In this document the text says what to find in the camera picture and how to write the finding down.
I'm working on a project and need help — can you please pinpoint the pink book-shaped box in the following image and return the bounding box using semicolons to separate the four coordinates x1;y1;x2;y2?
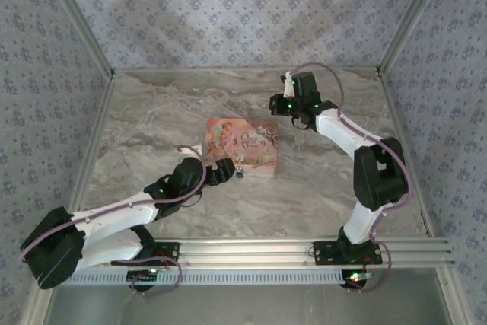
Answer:
205;118;280;179

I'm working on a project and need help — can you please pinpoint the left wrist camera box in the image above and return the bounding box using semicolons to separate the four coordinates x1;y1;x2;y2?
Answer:
177;144;208;159

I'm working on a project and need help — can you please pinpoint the aluminium table end rail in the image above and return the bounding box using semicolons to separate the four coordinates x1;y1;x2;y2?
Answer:
113;67;381;75

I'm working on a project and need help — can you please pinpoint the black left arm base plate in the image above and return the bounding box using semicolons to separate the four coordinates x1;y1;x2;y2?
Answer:
110;243;180;267

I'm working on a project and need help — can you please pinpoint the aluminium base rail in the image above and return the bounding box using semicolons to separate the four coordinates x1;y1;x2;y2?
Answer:
40;238;456;269

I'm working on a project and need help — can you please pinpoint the slotted grey cable duct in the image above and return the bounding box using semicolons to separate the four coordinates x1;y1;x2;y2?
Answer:
70;268;345;287

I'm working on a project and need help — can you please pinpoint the aluminium corner post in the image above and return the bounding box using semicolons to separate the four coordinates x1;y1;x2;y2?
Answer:
376;0;456;75
37;0;116;77

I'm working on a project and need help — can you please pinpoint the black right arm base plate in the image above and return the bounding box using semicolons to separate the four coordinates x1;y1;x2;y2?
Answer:
312;240;384;266

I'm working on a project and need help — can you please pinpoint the aluminium frame leg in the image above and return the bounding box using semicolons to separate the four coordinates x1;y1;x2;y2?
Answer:
21;279;58;325
435;266;465;325

